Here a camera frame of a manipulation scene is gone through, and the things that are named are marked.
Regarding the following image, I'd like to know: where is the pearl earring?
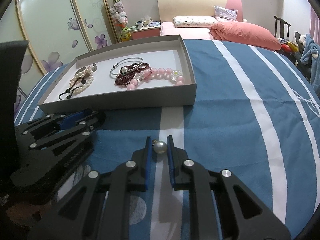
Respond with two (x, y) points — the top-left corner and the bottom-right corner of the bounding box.
(120, 67), (128, 73)
(152, 139), (167, 154)

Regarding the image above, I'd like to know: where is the dark wooden chair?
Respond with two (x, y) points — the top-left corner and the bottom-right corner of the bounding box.
(274, 15), (291, 38)

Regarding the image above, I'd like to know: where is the blue bathrobe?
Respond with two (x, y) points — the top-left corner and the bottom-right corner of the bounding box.
(301, 34), (319, 89)

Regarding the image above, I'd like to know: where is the bed with pink sheet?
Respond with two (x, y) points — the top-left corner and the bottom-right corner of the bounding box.
(160, 22), (214, 40)

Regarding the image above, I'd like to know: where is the silver cuff bangle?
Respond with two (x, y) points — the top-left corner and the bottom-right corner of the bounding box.
(85, 63), (97, 72)

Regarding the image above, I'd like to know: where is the left human hand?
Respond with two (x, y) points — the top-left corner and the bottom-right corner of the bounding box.
(1, 201), (52, 239)

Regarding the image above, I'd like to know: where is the black bead bracelet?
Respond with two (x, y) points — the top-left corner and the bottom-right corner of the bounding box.
(58, 72), (90, 101)

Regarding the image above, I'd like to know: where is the white mug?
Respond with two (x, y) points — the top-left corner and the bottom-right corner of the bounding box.
(136, 21), (144, 29)

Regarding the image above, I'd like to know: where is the lilac small pillow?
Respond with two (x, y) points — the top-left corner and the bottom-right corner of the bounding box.
(214, 5), (238, 21)

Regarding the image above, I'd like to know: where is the thin silver hoop bangle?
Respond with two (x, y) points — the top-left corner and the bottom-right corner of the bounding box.
(110, 57), (144, 76)

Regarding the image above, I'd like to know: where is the pink white nightstand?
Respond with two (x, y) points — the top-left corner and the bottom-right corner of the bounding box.
(131, 26), (161, 40)

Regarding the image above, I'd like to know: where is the floral sliding wardrobe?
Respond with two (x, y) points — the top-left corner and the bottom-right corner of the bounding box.
(1, 0), (117, 113)

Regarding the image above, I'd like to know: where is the large white pearl bracelet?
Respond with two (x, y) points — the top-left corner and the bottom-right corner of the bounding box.
(71, 67), (95, 95)

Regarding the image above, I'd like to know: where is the dark red bead bracelet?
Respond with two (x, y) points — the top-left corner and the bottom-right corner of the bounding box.
(114, 62), (152, 87)

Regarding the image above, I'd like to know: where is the blue white striped tablecloth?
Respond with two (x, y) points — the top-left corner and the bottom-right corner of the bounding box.
(15, 40), (319, 239)

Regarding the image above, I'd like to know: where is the coral folded duvet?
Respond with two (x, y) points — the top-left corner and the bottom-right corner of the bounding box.
(210, 21), (281, 51)

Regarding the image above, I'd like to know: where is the grey cardboard tray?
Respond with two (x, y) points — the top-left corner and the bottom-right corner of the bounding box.
(38, 35), (197, 113)

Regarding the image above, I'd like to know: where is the cream pink headboard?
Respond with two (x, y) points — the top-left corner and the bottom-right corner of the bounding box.
(157, 0), (243, 22)

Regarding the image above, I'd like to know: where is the pink curtain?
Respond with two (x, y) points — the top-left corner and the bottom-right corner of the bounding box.
(310, 7), (320, 44)

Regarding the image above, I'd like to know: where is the white patterned pillow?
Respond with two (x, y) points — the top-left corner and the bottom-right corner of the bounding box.
(173, 16), (218, 28)

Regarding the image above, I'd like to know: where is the plush toy tower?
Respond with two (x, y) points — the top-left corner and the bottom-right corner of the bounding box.
(108, 0), (131, 42)

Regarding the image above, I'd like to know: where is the pink bead flower bracelet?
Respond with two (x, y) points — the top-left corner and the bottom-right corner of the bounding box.
(126, 67), (186, 91)

